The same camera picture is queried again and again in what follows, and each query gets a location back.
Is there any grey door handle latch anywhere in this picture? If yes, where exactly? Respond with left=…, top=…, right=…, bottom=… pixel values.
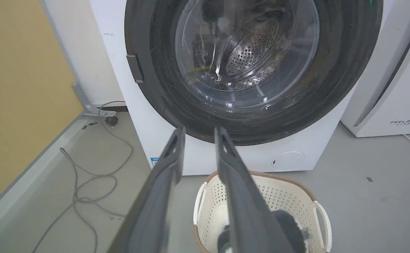
left=127, top=54, right=145, bottom=84

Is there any grey power cable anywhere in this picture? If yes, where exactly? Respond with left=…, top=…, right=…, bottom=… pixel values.
left=32, top=101, right=134, bottom=253

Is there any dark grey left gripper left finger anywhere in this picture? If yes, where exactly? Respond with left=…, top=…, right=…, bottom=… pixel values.
left=107, top=126, right=186, bottom=253

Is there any round dark washing machine door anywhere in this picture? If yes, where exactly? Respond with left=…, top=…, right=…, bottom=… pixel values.
left=124, top=0, right=384, bottom=146

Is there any white air purifier appliance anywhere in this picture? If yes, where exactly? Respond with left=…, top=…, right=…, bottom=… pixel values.
left=340, top=0, right=410, bottom=138

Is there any white front-load washing machine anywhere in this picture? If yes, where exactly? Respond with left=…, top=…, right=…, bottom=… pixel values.
left=88, top=0, right=395, bottom=176

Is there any dark grey garment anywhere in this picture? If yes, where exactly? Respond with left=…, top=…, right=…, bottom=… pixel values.
left=217, top=210, right=307, bottom=253

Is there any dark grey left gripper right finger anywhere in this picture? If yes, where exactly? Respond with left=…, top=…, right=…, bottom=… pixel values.
left=214, top=127, right=295, bottom=253

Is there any cream perforated laundry basket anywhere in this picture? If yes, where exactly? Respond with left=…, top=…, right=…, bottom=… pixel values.
left=193, top=171, right=332, bottom=253

